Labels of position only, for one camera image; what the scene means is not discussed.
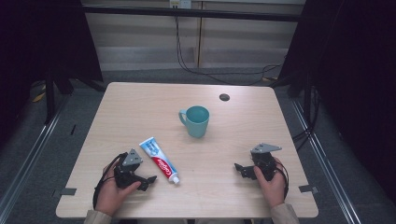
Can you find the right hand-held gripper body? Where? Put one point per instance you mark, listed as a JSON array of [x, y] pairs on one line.
[[264, 158]]

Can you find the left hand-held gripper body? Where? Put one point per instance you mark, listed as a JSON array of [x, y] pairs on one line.
[[131, 159]]

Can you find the toothpaste tube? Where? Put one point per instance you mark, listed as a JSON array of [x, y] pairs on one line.
[[159, 160]]

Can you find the teal cup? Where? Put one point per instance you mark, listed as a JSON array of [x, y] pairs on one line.
[[196, 122]]

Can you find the person's right hand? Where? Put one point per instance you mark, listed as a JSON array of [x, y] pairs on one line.
[[273, 189]]

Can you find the person's left hand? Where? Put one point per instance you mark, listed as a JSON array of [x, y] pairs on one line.
[[111, 195]]

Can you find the grey tape piece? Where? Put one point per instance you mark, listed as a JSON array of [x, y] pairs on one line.
[[67, 191], [308, 188]]

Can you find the black tape strip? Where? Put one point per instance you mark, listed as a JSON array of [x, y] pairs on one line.
[[73, 129]]

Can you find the dark round table grommet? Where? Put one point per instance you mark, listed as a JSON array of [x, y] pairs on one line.
[[224, 97]]

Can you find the yellow floor scrap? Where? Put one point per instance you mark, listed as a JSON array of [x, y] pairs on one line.
[[38, 97]]

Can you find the black curtain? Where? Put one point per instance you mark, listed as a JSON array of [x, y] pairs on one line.
[[355, 77], [37, 40]]

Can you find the black horizontal bar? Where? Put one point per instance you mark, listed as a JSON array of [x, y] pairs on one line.
[[186, 13]]

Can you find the metal floor rail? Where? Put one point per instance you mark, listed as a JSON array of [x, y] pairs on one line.
[[327, 165], [31, 155]]

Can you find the wall socket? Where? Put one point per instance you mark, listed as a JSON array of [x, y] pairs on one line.
[[180, 3]]

